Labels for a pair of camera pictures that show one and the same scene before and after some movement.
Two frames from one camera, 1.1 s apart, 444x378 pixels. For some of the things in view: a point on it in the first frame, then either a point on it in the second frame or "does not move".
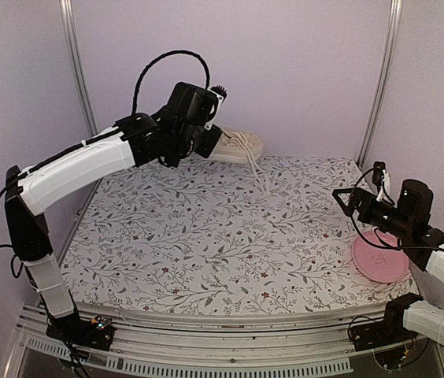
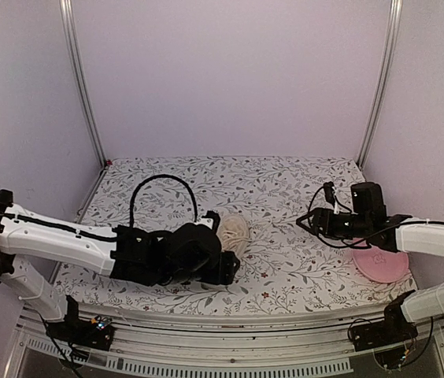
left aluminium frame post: (70, 25) does not move
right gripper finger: (346, 209) -> (319, 237)
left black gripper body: (194, 142) -> (220, 274)
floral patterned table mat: (223, 235) does not move
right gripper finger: (343, 190) -> (299, 219)
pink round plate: (379, 264) does not move
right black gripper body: (399, 224) -> (357, 229)
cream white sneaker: (238, 146) -> (233, 235)
